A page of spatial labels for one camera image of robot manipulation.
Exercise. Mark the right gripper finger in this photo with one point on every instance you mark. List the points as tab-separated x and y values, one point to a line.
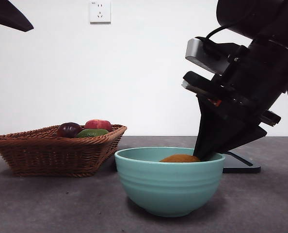
245	137
212	131

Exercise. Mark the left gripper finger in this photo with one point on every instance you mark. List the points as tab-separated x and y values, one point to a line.
5	14

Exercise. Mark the orange-brown kiwifruit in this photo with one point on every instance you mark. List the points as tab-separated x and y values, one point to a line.
180	158

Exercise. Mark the teal ribbed bowl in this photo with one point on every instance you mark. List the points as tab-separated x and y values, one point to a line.
170	189

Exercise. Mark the dark teal rectangular tray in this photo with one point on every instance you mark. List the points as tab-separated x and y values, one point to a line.
238	168

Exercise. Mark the green avocado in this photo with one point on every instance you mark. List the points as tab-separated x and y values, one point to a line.
91	133

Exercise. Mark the dark purple round fruit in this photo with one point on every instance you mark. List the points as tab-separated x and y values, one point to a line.
68	129

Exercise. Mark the brown wicker basket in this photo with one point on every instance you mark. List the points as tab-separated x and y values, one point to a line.
54	155

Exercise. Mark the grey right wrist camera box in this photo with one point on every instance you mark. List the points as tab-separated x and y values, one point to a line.
199	55

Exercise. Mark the white wall socket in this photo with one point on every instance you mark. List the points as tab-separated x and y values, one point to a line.
100	17

